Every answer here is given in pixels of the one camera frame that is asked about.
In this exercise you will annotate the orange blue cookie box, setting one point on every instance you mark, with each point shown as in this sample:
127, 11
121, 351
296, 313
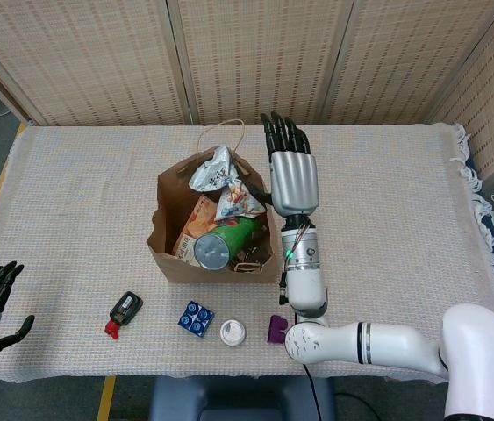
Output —
194, 228

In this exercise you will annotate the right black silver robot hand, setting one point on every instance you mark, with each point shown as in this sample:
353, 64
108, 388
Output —
295, 180

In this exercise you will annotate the silver snack bag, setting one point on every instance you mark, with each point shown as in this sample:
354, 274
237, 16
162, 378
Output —
216, 175

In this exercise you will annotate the brown paper bag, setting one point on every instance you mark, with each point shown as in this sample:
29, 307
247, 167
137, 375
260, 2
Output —
211, 274

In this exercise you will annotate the clear round plastic container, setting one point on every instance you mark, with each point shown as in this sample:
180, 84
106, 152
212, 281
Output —
232, 333

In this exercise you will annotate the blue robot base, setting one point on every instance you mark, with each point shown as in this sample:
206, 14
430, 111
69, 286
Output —
238, 399

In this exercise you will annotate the white woven tablecloth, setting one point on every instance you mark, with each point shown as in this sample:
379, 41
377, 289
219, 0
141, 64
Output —
75, 197

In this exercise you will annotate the green chip can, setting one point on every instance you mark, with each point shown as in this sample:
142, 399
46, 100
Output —
216, 252

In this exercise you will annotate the dark blue under cloth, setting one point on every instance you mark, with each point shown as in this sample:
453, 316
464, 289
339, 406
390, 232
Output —
485, 219

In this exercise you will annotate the bamboo folding screen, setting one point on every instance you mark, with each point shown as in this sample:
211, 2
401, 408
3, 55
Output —
97, 57

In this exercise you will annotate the purple building block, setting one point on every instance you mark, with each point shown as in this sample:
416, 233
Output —
275, 331

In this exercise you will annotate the black ink bottle red cap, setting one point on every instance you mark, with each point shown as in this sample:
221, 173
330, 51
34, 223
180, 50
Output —
126, 307

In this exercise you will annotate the blue building block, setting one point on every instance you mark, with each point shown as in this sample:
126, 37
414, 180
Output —
196, 318

